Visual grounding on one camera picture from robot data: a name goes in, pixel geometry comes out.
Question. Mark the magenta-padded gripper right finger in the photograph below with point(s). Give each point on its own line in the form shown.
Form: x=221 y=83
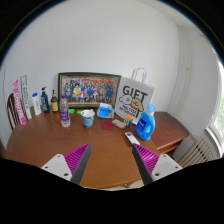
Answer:
x=148 y=160

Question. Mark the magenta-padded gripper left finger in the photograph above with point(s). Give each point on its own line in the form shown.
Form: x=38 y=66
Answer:
x=76 y=160

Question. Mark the clear purple-capped water bottle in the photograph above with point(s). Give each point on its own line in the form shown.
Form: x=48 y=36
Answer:
x=65 y=115

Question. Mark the white remote control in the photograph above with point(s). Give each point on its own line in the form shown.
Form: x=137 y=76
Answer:
x=132 y=138

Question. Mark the blue detergent bottle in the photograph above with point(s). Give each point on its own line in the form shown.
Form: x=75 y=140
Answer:
x=145 y=128

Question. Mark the small wrapped snack packet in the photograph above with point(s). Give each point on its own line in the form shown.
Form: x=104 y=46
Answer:
x=119 y=124

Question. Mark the flat round red coaster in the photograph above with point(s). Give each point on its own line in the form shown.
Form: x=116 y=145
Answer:
x=107 y=125

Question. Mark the small green box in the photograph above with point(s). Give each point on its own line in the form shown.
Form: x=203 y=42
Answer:
x=78 y=112
x=72 y=111

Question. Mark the amber yellow-labelled pump bottle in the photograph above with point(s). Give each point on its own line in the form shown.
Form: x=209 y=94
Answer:
x=54 y=104

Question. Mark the white printed paper gift bag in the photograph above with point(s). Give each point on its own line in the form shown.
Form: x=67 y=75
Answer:
x=135 y=100

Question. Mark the dark blue pump bottle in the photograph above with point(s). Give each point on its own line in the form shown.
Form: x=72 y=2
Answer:
x=45 y=103

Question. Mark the white blue-capped lotion bottle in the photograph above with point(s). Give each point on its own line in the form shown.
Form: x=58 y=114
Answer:
x=36 y=105

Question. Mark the framed group picture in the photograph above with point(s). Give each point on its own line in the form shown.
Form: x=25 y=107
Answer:
x=88 y=89

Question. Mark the dark wooden chair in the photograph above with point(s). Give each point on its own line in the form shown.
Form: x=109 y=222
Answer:
x=12 y=113

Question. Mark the green white toothpaste box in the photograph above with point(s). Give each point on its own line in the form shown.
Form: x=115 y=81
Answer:
x=26 y=98

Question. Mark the pink toothpaste box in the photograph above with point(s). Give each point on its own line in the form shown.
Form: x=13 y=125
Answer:
x=19 y=103

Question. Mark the white wall radiator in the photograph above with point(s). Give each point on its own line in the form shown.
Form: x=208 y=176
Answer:
x=196 y=153

